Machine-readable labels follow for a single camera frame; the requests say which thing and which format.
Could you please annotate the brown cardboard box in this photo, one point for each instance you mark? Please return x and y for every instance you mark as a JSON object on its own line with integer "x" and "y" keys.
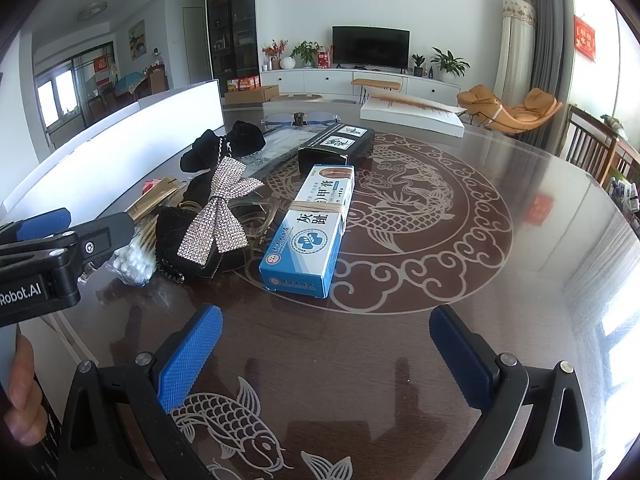
{"x": 250, "y": 96}

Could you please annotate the red foil packet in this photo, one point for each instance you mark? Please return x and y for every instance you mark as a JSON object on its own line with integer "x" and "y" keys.
{"x": 150, "y": 187}

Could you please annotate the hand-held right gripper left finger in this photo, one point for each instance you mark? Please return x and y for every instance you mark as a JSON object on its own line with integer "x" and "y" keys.
{"x": 192, "y": 352}

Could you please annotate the black glass display cabinet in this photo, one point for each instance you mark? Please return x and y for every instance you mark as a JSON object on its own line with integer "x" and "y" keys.
{"x": 232, "y": 25}

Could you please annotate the flat white box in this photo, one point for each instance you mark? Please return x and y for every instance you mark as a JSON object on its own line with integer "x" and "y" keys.
{"x": 410, "y": 112}

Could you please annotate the red wall hanging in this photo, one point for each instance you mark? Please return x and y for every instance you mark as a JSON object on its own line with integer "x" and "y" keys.
{"x": 585, "y": 37}

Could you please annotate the blue covered dining table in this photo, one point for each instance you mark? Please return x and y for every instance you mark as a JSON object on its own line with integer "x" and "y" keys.
{"x": 127, "y": 82}

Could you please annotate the white television cabinet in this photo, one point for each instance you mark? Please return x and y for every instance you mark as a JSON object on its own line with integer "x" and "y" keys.
{"x": 320, "y": 80}

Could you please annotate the black sock on plastic bag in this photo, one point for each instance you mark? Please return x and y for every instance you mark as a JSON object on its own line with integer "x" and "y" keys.
{"x": 245, "y": 137}

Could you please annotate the orange lounge chair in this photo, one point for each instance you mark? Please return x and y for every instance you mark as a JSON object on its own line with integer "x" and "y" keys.
{"x": 530, "y": 110}

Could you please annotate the pile of small clutter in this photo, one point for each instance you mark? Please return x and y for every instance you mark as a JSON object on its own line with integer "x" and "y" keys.
{"x": 625, "y": 195}

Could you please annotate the framed wall painting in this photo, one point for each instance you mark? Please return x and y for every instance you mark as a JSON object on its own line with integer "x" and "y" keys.
{"x": 136, "y": 39}

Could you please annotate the wooden sticks packet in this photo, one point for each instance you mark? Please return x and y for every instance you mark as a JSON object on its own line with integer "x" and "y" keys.
{"x": 150, "y": 205}

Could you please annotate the dining chair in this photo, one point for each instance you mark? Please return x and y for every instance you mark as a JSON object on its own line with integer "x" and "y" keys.
{"x": 156, "y": 79}

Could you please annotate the clear frame glasses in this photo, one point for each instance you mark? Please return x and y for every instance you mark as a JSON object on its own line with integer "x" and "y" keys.
{"x": 256, "y": 222}

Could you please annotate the red door decoration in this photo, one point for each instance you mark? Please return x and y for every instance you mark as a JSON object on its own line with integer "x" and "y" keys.
{"x": 101, "y": 66}

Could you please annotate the small potted plant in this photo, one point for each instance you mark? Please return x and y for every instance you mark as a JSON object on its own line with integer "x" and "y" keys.
{"x": 418, "y": 62}

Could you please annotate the large white cardboard box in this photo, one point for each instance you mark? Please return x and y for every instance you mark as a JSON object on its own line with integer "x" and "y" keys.
{"x": 125, "y": 150}

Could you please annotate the person's left hand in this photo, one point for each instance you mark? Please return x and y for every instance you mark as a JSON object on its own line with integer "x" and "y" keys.
{"x": 21, "y": 400}

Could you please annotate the small black silver-trimmed scrunchie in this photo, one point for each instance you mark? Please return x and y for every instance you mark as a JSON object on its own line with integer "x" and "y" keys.
{"x": 170, "y": 232}

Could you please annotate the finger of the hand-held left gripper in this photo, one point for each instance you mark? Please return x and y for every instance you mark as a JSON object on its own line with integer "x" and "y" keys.
{"x": 42, "y": 223}
{"x": 107, "y": 232}

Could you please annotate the blue and white medicine box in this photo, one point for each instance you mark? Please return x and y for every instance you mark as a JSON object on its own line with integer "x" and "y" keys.
{"x": 310, "y": 232}

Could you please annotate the cotton swab bag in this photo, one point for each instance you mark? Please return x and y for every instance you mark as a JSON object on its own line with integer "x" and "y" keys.
{"x": 132, "y": 262}

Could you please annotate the bushy green potted plant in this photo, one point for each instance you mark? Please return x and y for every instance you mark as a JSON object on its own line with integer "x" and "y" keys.
{"x": 305, "y": 52}

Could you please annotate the rhinestone bow hair clip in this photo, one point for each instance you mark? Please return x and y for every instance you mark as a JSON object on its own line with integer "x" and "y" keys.
{"x": 215, "y": 220}

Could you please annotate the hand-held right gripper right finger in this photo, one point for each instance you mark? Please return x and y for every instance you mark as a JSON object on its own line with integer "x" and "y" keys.
{"x": 462, "y": 355}

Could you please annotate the black rectangular box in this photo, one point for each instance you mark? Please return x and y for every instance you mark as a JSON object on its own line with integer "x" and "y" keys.
{"x": 330, "y": 154}

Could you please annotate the round ceiling light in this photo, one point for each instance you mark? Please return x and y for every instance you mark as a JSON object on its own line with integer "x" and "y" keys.
{"x": 92, "y": 11}

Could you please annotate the black television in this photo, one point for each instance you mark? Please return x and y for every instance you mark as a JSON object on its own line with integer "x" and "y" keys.
{"x": 370, "y": 46}

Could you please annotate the orange snack packets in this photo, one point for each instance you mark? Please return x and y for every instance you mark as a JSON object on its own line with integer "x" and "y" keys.
{"x": 244, "y": 82}

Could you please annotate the broad-leaf potted plant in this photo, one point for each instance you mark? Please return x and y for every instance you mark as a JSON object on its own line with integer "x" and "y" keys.
{"x": 450, "y": 65}

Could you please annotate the covered standing air conditioner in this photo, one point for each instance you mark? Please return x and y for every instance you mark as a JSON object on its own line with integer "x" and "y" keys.
{"x": 515, "y": 45}

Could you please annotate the grey curtain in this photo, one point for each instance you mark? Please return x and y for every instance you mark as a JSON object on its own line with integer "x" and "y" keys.
{"x": 547, "y": 35}

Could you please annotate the wooden bench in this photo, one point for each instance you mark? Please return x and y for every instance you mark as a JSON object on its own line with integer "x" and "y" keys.
{"x": 375, "y": 82}

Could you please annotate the red flower arrangement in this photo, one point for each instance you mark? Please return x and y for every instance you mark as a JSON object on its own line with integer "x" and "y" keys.
{"x": 275, "y": 50}

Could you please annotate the white round vase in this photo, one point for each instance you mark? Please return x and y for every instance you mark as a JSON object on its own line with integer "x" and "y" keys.
{"x": 287, "y": 63}

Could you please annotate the dark wooden chair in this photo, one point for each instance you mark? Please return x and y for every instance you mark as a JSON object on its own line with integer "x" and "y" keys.
{"x": 590, "y": 140}

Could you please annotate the clear plastic zip bag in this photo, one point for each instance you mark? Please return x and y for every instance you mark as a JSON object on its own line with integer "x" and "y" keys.
{"x": 285, "y": 149}

